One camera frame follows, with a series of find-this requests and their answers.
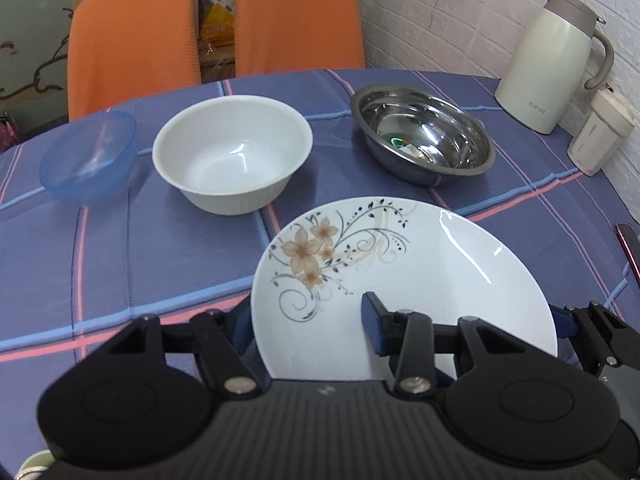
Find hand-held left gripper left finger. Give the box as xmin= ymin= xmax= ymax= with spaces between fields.
xmin=106 ymin=302 xmax=262 ymax=402

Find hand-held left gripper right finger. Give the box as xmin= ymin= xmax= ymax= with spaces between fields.
xmin=360 ymin=290 xmax=512 ymax=397

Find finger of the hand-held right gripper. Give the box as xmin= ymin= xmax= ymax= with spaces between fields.
xmin=550 ymin=300 xmax=640 ymax=377

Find white floral plate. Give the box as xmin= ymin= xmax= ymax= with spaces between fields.
xmin=250 ymin=197 xmax=560 ymax=381

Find dark red object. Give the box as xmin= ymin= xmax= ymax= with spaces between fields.
xmin=613 ymin=223 xmax=640 ymax=282

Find white plastic bowl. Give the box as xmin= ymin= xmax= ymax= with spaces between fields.
xmin=152 ymin=95 xmax=314 ymax=216

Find small white lidded container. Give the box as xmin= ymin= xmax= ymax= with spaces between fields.
xmin=567 ymin=88 xmax=636 ymax=177

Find stainless steel bowl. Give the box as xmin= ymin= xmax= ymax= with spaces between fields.
xmin=349 ymin=85 xmax=496 ymax=187

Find blue plastic bowl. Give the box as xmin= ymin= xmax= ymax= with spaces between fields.
xmin=39 ymin=111 xmax=138 ymax=206

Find white cup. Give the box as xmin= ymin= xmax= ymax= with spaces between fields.
xmin=14 ymin=449 xmax=57 ymax=480

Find cream thermos jug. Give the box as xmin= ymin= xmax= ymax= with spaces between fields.
xmin=494 ymin=0 xmax=615 ymax=135

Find pink patterned bag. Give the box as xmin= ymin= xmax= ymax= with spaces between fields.
xmin=0 ymin=114 xmax=19 ymax=154

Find orange chair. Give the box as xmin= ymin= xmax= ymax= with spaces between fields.
xmin=67 ymin=0 xmax=203 ymax=122
xmin=233 ymin=0 xmax=366 ymax=79

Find yellow packaged bag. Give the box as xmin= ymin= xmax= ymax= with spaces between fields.
xmin=197 ymin=0 xmax=242 ymax=44

